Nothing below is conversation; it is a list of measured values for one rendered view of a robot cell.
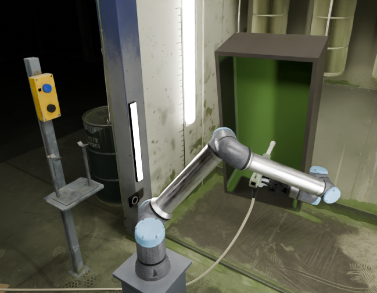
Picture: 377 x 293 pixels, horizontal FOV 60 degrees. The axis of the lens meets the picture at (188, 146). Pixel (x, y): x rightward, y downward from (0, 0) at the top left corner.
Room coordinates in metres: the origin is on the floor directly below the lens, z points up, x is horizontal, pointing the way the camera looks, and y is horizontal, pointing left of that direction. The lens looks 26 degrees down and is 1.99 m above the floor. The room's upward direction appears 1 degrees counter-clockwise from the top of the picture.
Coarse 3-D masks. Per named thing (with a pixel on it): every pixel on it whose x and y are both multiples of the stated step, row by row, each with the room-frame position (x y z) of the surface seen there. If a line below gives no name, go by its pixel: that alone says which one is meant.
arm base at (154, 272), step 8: (136, 264) 1.28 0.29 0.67; (144, 264) 1.21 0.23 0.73; (152, 264) 1.20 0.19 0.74; (160, 264) 1.22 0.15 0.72; (168, 264) 1.26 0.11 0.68; (136, 272) 1.23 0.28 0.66; (144, 272) 1.20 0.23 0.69; (152, 272) 1.20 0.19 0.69; (160, 272) 1.20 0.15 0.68; (152, 280) 1.18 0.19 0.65
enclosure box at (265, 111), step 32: (224, 64) 2.17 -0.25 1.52; (256, 64) 2.29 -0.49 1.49; (288, 64) 2.18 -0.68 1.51; (320, 64) 1.84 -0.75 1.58; (224, 96) 2.18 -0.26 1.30; (256, 96) 2.33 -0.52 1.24; (288, 96) 2.22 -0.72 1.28; (320, 96) 2.08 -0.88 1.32; (256, 128) 2.38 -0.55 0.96; (288, 128) 2.26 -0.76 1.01; (288, 160) 2.30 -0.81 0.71
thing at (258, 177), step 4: (272, 144) 1.92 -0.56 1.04; (268, 148) 1.88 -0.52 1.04; (268, 152) 1.82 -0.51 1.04; (264, 156) 1.76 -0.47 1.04; (268, 156) 1.76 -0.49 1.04; (252, 176) 1.56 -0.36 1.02; (256, 176) 1.55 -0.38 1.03; (260, 176) 1.57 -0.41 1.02; (252, 180) 1.53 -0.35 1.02; (256, 180) 1.52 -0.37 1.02; (256, 184) 1.52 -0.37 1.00; (256, 188) 1.62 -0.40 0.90; (252, 192) 1.65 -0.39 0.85; (256, 192) 1.63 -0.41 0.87; (252, 196) 1.64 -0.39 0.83; (256, 196) 1.65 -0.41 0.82
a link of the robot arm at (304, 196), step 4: (300, 192) 1.50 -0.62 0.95; (304, 192) 1.50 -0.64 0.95; (308, 192) 1.49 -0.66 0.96; (300, 196) 1.50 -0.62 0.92; (304, 196) 1.49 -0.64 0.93; (308, 196) 1.48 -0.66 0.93; (312, 196) 1.47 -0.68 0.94; (316, 196) 1.47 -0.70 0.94; (300, 200) 1.51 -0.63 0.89; (304, 200) 1.49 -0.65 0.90; (308, 200) 1.48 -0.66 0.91; (312, 200) 1.47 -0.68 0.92; (316, 200) 1.46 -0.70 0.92; (316, 204) 1.47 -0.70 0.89
